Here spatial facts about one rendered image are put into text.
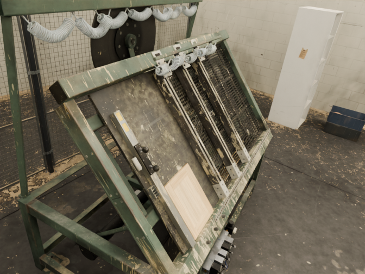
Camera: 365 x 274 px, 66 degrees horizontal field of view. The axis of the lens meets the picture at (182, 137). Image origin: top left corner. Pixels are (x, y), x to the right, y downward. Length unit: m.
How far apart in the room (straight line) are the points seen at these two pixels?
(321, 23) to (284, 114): 1.65
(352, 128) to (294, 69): 1.51
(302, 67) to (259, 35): 2.00
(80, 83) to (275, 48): 5.86
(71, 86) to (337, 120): 5.08
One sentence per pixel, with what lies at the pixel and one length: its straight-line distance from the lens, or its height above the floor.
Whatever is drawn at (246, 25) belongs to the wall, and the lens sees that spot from 7.20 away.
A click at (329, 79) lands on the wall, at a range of 6.80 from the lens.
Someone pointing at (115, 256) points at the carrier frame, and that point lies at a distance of 1.96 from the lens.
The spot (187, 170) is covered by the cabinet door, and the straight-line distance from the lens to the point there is 1.96.
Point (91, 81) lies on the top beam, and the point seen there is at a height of 1.83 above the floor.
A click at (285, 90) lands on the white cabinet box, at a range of 5.56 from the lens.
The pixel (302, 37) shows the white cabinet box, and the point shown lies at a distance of 5.34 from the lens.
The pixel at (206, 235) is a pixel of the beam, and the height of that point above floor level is 0.89.
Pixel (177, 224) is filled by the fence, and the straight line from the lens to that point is 1.78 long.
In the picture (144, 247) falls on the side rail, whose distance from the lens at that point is 1.66.
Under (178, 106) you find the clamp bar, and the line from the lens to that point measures 2.01.
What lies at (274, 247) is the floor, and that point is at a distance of 3.27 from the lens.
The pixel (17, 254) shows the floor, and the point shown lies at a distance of 3.16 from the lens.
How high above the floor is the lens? 2.36
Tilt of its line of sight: 30 degrees down
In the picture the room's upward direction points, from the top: 6 degrees clockwise
